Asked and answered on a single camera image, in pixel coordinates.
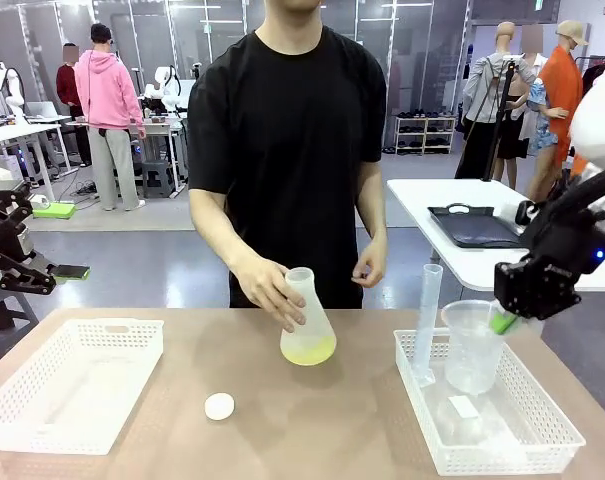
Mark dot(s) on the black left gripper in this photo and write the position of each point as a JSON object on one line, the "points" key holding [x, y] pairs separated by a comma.
{"points": [[2, 240]]}

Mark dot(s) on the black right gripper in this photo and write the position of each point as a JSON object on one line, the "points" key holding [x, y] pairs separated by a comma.
{"points": [[542, 285]]}

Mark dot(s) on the clear plastic measuring beaker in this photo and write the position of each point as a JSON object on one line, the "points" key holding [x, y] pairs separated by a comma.
{"points": [[472, 350]]}

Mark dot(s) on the clear plastic graduated cylinder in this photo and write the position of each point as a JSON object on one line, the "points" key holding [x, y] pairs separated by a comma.
{"points": [[427, 320]]}

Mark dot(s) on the clear plastic bag with label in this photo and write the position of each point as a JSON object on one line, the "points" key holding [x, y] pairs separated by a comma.
{"points": [[477, 425]]}

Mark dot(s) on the translucent plastic Erlenmeyer flask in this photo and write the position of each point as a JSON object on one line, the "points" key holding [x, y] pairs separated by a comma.
{"points": [[309, 340]]}

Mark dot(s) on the person's left forearm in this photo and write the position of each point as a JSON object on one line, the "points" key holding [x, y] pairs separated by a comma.
{"points": [[374, 200]]}

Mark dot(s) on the person's right forearm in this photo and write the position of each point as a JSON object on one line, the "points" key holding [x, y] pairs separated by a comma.
{"points": [[222, 235]]}

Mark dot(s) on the person's left hand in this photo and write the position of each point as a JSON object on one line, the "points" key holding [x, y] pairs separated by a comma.
{"points": [[372, 265]]}

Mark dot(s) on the person's right hand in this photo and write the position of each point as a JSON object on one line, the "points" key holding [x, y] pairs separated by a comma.
{"points": [[274, 290]]}

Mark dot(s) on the green flat box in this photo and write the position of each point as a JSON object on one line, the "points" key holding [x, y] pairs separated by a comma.
{"points": [[54, 209]]}

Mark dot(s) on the grey metal stool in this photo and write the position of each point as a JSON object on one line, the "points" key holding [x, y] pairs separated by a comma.
{"points": [[4, 325]]}

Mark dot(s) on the black plastic tray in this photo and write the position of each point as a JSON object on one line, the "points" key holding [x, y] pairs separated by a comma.
{"points": [[477, 227]]}

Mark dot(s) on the white workshop desk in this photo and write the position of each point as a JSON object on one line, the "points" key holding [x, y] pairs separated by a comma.
{"points": [[17, 135]]}

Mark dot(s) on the grey open laptop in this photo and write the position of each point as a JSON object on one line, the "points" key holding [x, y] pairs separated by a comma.
{"points": [[41, 110]]}

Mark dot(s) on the white perforated plastic basket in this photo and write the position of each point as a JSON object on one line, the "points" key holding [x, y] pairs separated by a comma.
{"points": [[532, 450], [67, 385]]}

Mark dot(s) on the white side table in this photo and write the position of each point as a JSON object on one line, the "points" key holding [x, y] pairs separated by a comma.
{"points": [[417, 210]]}

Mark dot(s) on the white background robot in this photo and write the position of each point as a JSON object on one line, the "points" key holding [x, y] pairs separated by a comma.
{"points": [[168, 87], [9, 92]]}

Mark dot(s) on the black step stool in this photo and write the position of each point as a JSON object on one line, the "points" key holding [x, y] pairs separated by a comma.
{"points": [[159, 179]]}

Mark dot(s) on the person in dark red top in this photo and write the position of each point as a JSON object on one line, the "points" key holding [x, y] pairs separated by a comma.
{"points": [[68, 85]]}

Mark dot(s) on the person in pink hoodie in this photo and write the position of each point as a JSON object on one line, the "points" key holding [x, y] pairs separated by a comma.
{"points": [[107, 100]]}

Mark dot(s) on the wooden shoe rack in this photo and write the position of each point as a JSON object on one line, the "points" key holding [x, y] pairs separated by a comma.
{"points": [[424, 135]]}

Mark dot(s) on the figure in white blue clothes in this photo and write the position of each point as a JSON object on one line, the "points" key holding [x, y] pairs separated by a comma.
{"points": [[537, 115]]}

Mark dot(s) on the mannequin in grey shirt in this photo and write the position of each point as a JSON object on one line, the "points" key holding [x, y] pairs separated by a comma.
{"points": [[484, 95]]}

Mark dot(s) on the mannequin in orange shirt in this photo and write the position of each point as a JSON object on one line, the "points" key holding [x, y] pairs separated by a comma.
{"points": [[562, 90]]}

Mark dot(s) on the white round flask cap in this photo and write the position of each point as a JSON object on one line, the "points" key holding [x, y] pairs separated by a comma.
{"points": [[219, 406]]}

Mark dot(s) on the person in black t-shirt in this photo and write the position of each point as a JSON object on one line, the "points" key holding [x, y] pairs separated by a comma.
{"points": [[287, 150]]}

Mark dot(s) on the black camera tripod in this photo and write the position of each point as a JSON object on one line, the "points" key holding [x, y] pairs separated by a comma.
{"points": [[499, 110]]}

